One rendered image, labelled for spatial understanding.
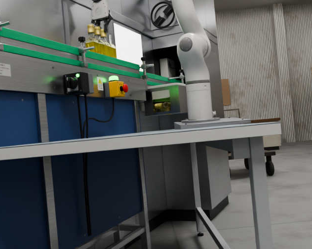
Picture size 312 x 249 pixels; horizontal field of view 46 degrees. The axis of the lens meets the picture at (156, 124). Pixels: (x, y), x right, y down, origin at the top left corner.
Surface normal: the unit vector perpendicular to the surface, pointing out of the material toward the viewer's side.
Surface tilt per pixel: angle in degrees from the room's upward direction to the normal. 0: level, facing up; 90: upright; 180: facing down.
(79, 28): 90
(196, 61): 130
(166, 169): 90
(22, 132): 90
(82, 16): 90
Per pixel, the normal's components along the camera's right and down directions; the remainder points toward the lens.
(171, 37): -0.40, 0.03
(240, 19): 0.03, -0.01
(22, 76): 0.91, -0.09
